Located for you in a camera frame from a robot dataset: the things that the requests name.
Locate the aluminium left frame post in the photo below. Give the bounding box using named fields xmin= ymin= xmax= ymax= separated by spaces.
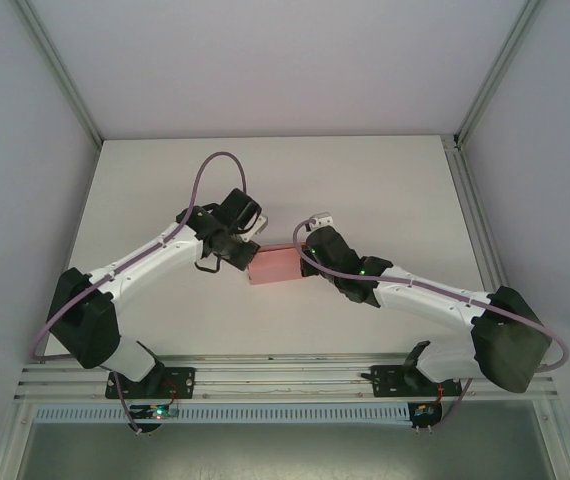
xmin=13 ymin=0 xmax=105 ymax=147

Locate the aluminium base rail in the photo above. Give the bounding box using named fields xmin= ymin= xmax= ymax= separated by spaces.
xmin=13 ymin=353 xmax=559 ymax=402

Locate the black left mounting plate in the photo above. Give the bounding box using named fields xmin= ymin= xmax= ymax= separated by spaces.
xmin=103 ymin=366 xmax=198 ymax=402

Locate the left circuit board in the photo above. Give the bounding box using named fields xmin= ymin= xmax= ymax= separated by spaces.
xmin=129 ymin=402 xmax=180 ymax=422

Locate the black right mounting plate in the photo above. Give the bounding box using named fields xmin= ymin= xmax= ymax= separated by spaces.
xmin=358 ymin=364 xmax=462 ymax=400

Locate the black mounting plate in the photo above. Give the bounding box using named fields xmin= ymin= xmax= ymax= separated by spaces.
xmin=358 ymin=364 xmax=462 ymax=400
xmin=103 ymin=366 xmax=198 ymax=402

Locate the pink paper box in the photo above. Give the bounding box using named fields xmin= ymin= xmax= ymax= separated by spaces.
xmin=245 ymin=242 xmax=312 ymax=287

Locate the aluminium side frame rail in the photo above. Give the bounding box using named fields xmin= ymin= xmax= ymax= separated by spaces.
xmin=442 ymin=138 xmax=519 ymax=301

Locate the aluminium right frame post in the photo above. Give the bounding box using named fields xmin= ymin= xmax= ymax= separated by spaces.
xmin=452 ymin=0 xmax=542 ymax=149

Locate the white slotted cable duct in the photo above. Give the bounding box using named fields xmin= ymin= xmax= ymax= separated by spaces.
xmin=33 ymin=402 xmax=412 ymax=426

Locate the aluminium frame post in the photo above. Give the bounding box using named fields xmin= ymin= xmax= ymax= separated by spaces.
xmin=452 ymin=0 xmax=542 ymax=149
xmin=13 ymin=0 xmax=105 ymax=147

